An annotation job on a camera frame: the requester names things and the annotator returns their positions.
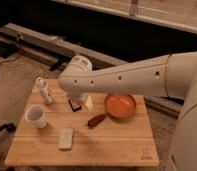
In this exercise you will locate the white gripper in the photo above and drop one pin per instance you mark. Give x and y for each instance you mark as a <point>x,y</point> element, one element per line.
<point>82,98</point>

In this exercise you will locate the orange ceramic bowl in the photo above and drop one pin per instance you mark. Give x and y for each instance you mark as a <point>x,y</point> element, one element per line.
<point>120,106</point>

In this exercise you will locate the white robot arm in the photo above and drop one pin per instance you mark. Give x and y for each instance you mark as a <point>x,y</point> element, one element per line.
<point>173,75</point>

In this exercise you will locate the dark red rectangular box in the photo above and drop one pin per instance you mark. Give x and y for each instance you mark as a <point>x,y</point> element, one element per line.
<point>75,106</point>

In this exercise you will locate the white rectangular sponge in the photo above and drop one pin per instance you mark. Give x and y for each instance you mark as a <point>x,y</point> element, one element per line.
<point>65,139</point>

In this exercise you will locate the white plastic bottle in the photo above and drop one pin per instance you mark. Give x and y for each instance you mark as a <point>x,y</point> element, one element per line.
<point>44,90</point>

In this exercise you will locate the white paper cup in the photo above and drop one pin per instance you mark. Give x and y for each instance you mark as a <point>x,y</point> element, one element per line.
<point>35,115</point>

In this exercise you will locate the long metal rail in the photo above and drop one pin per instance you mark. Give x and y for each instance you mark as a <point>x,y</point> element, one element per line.
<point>61,47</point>

